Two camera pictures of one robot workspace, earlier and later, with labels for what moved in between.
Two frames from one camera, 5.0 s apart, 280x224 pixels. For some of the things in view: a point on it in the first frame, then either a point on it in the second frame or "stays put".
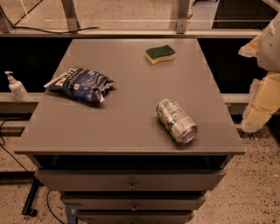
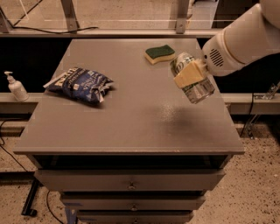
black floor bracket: (27, 209) stays put
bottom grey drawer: (135, 216) stays put
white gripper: (269, 48) → (215, 59)
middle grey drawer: (133, 202) stays put
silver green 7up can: (176, 122) → (199, 92)
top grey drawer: (130, 179) stays put
